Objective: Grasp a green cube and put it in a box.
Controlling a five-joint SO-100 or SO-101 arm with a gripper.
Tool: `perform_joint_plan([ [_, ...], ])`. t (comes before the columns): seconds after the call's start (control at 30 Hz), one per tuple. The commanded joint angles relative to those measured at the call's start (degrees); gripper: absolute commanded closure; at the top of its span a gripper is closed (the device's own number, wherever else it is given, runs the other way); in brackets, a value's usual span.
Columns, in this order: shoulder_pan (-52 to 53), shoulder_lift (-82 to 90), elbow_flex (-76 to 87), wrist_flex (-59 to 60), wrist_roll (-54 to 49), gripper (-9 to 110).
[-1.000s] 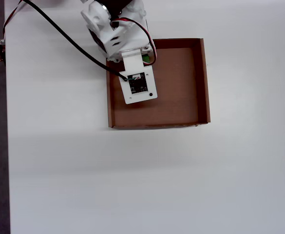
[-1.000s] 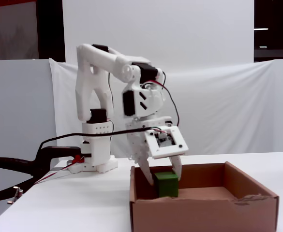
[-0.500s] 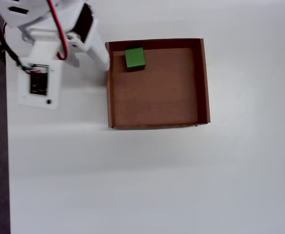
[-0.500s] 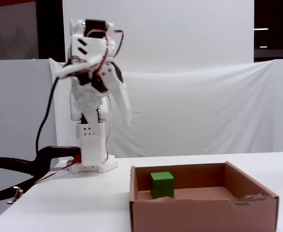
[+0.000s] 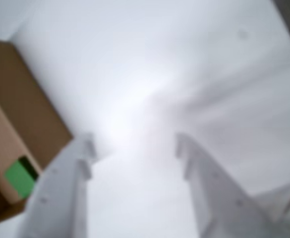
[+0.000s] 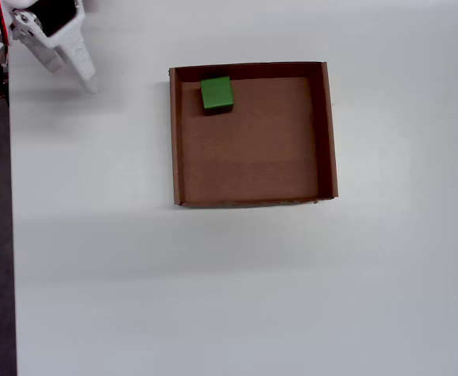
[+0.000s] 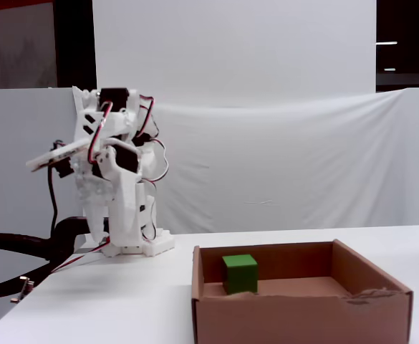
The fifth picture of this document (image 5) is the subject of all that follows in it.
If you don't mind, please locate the brown cardboard box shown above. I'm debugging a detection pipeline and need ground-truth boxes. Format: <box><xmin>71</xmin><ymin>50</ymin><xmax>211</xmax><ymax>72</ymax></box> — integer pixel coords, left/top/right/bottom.
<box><xmin>0</xmin><ymin>38</ymin><xmax>74</xmax><ymax>227</ymax></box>

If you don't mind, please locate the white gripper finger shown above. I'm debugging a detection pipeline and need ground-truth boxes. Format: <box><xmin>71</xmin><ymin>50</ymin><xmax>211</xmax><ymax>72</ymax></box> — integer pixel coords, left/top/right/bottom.
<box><xmin>10</xmin><ymin>132</ymin><xmax>97</xmax><ymax>238</ymax></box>
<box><xmin>175</xmin><ymin>132</ymin><xmax>279</xmax><ymax>238</ymax></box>

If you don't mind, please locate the green cube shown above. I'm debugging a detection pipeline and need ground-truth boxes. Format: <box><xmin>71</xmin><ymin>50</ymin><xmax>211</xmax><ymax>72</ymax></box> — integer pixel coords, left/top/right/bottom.
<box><xmin>3</xmin><ymin>156</ymin><xmax>39</xmax><ymax>200</ymax></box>

